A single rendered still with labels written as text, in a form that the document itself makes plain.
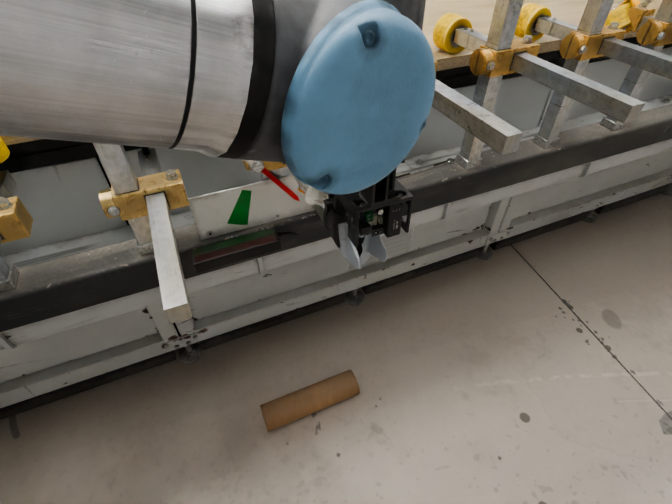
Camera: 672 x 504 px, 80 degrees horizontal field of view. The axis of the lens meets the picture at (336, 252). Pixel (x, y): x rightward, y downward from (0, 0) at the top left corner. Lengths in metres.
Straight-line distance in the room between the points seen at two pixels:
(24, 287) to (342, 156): 0.76
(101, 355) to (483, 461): 1.17
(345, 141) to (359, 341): 1.31
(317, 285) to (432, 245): 0.49
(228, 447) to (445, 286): 0.99
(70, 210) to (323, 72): 0.92
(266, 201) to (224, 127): 0.63
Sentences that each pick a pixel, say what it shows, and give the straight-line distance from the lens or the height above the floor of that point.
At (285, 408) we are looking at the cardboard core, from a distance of 1.28.
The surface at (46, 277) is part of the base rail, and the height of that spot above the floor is 0.70.
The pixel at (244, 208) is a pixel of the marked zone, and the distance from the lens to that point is 0.81.
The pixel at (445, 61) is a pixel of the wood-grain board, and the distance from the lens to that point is 1.11.
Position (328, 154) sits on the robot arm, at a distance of 0.19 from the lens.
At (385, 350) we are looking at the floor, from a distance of 1.47.
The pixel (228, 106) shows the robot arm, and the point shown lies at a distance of 0.18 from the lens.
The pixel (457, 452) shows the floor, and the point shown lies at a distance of 1.36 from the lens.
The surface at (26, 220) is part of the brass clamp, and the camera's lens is 0.83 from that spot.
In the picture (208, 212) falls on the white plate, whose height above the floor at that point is 0.76.
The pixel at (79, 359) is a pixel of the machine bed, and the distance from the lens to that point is 1.47.
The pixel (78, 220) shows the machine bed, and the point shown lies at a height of 0.66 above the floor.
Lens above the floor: 1.23
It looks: 44 degrees down
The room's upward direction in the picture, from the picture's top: straight up
